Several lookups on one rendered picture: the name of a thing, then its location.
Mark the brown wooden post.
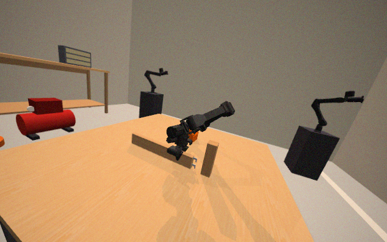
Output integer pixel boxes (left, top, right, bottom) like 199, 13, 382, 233
200, 140, 219, 178

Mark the light wooden rail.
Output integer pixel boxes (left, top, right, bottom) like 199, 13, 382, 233
131, 132, 197, 169

